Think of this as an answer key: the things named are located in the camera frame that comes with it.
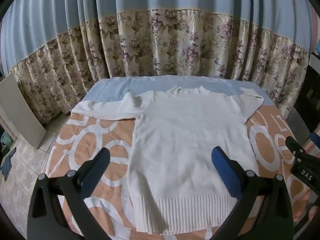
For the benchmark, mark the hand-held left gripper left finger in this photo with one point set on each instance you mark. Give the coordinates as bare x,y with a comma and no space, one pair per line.
98,162

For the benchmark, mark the orange and blue printed blanket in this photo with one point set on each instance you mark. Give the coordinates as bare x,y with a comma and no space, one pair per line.
105,132

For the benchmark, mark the person's right hand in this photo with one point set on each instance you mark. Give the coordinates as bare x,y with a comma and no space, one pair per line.
303,205

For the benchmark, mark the white knit sweater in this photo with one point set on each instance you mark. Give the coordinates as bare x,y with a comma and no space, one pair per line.
180,135

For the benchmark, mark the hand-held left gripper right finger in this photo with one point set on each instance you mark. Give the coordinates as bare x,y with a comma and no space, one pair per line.
223,165

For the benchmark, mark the grey flat board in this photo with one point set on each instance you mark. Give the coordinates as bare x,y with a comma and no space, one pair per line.
21,110

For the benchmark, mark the blue floral curtain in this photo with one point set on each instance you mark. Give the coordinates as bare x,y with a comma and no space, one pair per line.
160,42

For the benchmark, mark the dark furniture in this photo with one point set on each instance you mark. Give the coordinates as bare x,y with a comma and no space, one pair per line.
308,92

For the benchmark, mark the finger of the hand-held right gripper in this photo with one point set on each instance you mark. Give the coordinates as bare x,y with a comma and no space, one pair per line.
295,147

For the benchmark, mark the dark cloth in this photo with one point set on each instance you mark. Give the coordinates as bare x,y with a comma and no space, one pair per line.
8,163

